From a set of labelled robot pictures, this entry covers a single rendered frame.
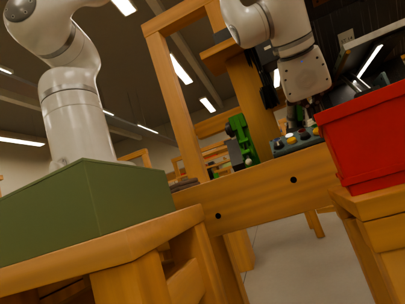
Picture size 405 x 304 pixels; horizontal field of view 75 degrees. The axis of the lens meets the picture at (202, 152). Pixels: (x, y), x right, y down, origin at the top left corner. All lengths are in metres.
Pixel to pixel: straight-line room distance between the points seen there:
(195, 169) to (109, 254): 1.07
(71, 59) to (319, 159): 0.64
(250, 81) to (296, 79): 0.77
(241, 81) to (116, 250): 1.17
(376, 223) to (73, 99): 0.54
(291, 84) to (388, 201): 0.37
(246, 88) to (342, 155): 1.04
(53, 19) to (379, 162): 0.63
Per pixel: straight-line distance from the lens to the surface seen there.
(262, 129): 1.34
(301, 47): 0.62
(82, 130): 0.56
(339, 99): 1.15
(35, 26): 0.67
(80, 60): 0.74
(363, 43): 0.85
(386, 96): 0.41
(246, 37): 0.59
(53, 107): 0.60
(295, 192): 0.71
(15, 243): 0.53
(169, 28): 1.71
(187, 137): 1.43
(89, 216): 0.42
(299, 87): 0.66
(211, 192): 0.74
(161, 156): 11.97
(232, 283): 1.45
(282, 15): 0.61
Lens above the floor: 0.85
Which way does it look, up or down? 10 degrees up
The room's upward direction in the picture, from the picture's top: 18 degrees counter-clockwise
